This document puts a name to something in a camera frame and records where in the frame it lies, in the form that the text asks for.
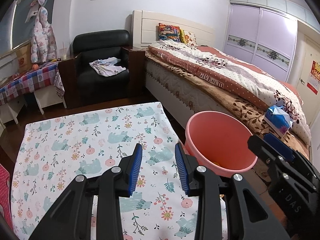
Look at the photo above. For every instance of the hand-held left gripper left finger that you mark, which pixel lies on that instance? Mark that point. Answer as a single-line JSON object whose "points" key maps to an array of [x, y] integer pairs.
{"points": [[135, 170]]}

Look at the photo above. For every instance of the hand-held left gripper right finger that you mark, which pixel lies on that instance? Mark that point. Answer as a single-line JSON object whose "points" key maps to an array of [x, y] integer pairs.
{"points": [[181, 172]]}

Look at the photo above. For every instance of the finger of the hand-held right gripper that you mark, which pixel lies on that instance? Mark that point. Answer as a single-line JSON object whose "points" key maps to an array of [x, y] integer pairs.
{"points": [[260, 147], [277, 142]]}

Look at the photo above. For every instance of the large orange peel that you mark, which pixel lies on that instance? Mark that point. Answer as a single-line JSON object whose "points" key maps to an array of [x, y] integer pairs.
{"points": [[216, 163]]}

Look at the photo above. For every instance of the pink plastic bucket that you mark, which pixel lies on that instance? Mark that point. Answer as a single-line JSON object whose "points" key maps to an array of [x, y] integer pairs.
{"points": [[220, 140]]}

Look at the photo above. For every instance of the blue tissue pack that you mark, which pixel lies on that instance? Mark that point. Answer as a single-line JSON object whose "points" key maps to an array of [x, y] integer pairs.
{"points": [[275, 120]]}

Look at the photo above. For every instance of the brown leaf pattern blanket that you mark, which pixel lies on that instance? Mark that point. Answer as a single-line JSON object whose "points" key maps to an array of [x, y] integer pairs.
{"points": [[250, 115]]}

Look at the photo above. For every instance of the floral bear print tablecloth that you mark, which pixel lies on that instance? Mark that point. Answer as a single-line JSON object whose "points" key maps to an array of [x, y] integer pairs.
{"points": [[75, 140]]}

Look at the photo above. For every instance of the red door poster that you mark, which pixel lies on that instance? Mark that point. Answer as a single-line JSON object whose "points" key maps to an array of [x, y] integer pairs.
{"points": [[314, 76]]}

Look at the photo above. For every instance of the dotted patchwork quilt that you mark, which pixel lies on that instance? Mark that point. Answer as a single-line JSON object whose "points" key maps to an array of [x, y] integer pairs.
{"points": [[237, 72]]}

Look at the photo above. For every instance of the white bed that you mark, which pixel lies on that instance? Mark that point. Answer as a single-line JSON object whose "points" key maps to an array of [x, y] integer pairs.
{"points": [[170, 85]]}

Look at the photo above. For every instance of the white door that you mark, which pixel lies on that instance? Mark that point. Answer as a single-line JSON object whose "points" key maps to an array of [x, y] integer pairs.
{"points": [[305, 55]]}

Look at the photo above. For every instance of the white printed cloth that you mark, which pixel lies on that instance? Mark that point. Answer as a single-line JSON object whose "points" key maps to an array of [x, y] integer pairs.
{"points": [[107, 67]]}

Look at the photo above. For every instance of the white side table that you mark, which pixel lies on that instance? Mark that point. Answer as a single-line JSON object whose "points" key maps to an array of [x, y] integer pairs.
{"points": [[47, 97]]}

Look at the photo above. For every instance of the lilac wardrobe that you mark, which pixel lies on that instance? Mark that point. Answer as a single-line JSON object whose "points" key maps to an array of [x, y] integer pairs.
{"points": [[250, 22]]}

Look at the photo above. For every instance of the yellow floral pillow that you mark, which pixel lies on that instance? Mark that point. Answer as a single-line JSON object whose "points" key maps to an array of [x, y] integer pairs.
{"points": [[189, 38]]}

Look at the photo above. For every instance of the pink dotted flower cushion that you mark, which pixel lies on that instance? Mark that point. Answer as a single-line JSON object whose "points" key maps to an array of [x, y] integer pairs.
{"points": [[5, 195]]}

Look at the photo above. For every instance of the black leather armchair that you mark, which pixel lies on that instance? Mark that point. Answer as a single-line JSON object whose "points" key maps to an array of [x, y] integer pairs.
{"points": [[100, 40]]}

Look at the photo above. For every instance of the plastic drink cup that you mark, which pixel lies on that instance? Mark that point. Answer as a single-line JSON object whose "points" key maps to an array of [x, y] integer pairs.
{"points": [[62, 54]]}

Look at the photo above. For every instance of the checked tablecloth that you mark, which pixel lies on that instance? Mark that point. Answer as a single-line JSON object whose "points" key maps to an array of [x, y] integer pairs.
{"points": [[30, 77]]}

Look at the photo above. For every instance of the colourful patterned pillow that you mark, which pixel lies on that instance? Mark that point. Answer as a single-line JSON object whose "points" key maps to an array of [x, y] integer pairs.
{"points": [[169, 32]]}

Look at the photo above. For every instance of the brown paper bag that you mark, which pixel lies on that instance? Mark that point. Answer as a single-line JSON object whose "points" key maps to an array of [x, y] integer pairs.
{"points": [[24, 58]]}

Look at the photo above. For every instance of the pink floral puffer jacket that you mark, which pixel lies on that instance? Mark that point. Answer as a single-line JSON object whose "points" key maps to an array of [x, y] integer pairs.
{"points": [[42, 37]]}

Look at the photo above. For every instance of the window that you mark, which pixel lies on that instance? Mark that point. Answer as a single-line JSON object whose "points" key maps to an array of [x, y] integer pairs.
{"points": [[21, 30]]}

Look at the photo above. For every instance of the white hanging hat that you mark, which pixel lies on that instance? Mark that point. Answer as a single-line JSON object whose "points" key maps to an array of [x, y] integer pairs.
{"points": [[32, 13]]}

